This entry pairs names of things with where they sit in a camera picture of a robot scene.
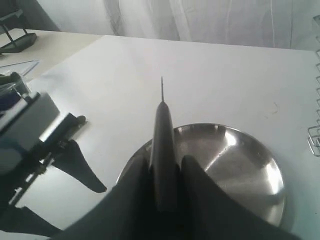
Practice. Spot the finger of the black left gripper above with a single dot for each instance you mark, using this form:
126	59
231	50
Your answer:
75	164

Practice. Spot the black handled knife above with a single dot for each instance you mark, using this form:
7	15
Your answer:
163	159

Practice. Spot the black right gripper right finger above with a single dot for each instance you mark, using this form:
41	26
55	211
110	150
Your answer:
208	213

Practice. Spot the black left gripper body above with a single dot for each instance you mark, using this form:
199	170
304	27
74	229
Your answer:
43	155

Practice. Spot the round steel plate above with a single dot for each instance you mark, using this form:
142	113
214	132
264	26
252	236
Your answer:
239	164

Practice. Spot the white backdrop curtain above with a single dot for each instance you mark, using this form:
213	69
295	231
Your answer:
286	24

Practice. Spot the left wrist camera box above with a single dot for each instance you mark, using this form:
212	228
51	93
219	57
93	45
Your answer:
21	128

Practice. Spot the black stand on side table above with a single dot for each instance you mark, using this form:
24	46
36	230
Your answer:
17	43

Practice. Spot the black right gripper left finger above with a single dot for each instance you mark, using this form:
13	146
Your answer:
124	214

